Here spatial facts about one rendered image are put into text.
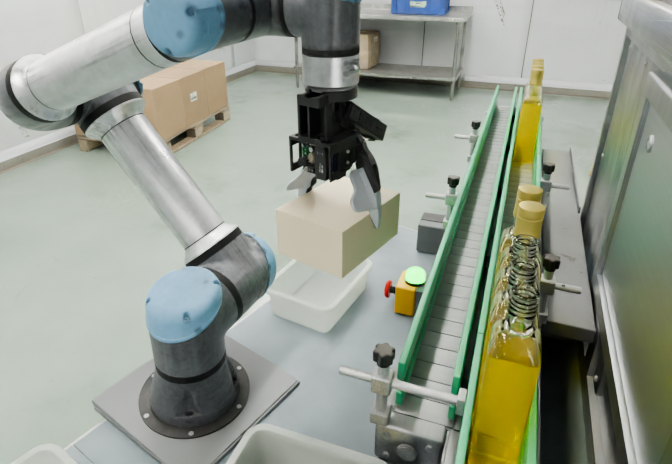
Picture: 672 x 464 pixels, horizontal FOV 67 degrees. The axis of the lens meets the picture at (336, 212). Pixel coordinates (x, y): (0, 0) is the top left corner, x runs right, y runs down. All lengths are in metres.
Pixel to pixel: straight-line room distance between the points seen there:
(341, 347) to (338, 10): 0.67
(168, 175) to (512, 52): 5.86
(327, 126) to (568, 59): 5.97
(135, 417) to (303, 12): 0.70
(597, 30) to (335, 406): 5.93
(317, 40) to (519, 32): 5.91
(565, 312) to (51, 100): 0.90
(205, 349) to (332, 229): 0.29
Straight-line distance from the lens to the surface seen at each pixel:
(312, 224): 0.71
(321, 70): 0.65
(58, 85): 0.77
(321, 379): 1.00
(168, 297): 0.82
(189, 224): 0.90
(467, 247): 1.16
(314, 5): 0.65
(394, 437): 0.76
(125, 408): 0.99
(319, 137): 0.68
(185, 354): 0.84
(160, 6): 0.59
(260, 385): 0.98
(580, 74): 6.60
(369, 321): 1.12
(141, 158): 0.92
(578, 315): 1.03
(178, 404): 0.91
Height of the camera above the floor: 1.46
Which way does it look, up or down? 27 degrees down
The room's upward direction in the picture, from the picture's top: straight up
